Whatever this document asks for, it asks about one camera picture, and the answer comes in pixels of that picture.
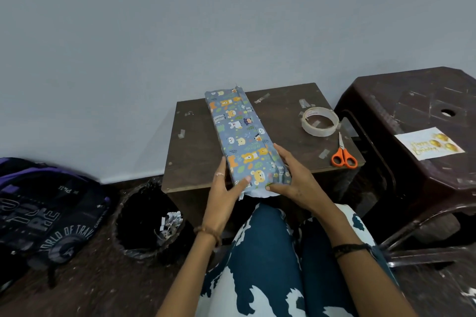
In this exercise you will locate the person's left hand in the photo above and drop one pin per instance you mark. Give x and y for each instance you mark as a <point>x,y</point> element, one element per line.
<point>221,205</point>

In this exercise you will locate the person's right hand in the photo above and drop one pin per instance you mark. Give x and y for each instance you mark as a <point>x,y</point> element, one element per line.
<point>305,188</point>

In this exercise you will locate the clear tape roll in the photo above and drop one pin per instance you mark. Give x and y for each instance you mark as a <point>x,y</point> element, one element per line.
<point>306,129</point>

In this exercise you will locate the happy birthday card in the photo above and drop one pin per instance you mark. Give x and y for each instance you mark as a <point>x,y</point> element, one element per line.
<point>412,146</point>

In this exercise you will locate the person's left forearm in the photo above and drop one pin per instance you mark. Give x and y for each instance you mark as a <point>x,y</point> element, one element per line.
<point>186,279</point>

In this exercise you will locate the crumpled paper scraps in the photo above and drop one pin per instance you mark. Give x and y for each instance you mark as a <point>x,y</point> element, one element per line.
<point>171,222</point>

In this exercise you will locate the small dark wooden table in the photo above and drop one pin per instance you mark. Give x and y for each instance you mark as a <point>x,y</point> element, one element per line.
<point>193,157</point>

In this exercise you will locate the teal white patterned trousers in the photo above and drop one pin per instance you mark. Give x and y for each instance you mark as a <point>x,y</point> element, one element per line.
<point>267,261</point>

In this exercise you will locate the black lined trash bin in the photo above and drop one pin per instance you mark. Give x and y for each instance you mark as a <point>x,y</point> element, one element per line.
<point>137,224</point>

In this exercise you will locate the brown plastic stool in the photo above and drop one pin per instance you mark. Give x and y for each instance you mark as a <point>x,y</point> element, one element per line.
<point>394,179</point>

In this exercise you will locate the crumpled clear tape piece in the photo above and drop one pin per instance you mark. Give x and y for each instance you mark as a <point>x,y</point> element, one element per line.
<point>262,98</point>

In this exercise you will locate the black purple backpack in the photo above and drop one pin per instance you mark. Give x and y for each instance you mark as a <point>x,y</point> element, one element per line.
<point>41,212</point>

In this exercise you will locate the white paper scrap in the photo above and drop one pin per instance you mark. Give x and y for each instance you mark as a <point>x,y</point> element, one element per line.
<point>469,292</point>

